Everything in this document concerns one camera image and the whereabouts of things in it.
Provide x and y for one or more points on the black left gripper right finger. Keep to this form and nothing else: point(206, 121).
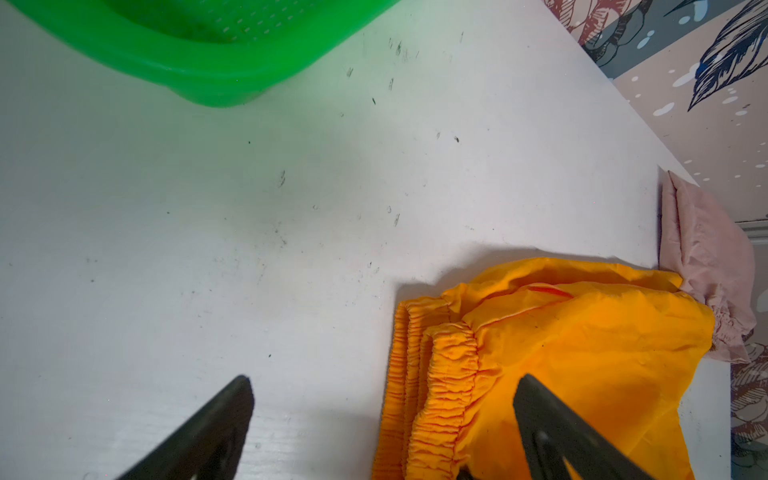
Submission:
point(559, 444)

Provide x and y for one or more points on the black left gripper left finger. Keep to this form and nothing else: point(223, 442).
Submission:
point(209, 444)

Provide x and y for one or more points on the orange shorts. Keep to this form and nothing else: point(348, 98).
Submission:
point(617, 345)

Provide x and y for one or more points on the pink shorts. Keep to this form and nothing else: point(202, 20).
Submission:
point(716, 260)

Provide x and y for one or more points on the green plastic basket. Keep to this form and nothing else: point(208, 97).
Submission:
point(212, 53)

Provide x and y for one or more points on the aluminium corner frame post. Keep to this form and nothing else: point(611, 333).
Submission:
point(756, 230)

